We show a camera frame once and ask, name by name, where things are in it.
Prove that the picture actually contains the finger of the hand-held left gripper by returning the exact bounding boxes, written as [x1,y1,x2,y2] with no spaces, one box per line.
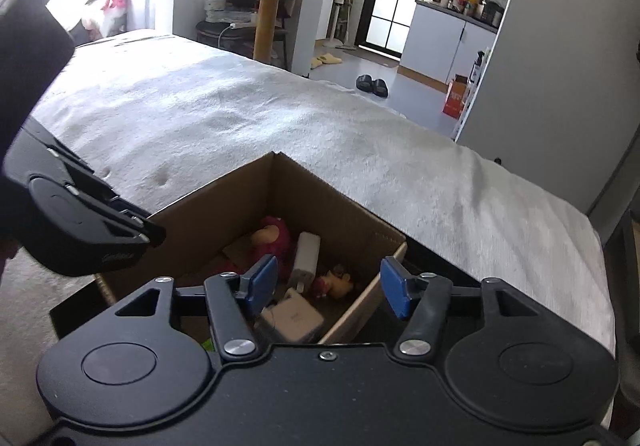
[29,118,167,245]

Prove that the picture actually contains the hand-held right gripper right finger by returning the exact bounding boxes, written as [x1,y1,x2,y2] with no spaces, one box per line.
[380,257,540,360]

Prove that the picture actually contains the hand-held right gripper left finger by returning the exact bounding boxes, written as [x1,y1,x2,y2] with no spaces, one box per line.
[114,256,279,360]

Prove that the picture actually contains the pink bear toy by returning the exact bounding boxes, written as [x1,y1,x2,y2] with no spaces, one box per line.
[249,215,294,278]

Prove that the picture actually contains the white plug charger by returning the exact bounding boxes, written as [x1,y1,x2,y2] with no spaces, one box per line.
[286,231,321,295]

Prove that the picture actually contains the white square charger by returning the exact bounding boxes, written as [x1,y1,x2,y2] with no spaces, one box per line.
[254,288,327,345]

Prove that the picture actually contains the brown-haired figurine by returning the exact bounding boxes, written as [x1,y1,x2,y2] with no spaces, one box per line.
[311,265,364,300]

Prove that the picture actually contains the cardboard box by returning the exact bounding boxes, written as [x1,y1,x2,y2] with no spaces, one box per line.
[95,151,408,352]

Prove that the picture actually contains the hanging pink clothes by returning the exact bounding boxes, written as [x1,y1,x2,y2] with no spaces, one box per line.
[81,0,132,39]

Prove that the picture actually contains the black stool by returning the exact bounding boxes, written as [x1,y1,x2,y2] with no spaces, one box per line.
[195,18,291,68]

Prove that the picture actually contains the orange carton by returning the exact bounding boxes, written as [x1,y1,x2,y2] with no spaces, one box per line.
[442,73,471,120]

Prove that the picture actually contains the dark spray bottle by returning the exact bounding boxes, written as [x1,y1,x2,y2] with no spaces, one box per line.
[469,50,489,88]

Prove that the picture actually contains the gold round side table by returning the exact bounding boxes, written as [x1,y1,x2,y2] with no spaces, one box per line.
[200,0,334,63]

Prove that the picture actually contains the white kitchen cabinet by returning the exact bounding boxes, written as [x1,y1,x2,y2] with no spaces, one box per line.
[397,0,499,88]

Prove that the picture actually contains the white fan stand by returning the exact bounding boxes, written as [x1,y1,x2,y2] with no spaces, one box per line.
[325,0,357,50]

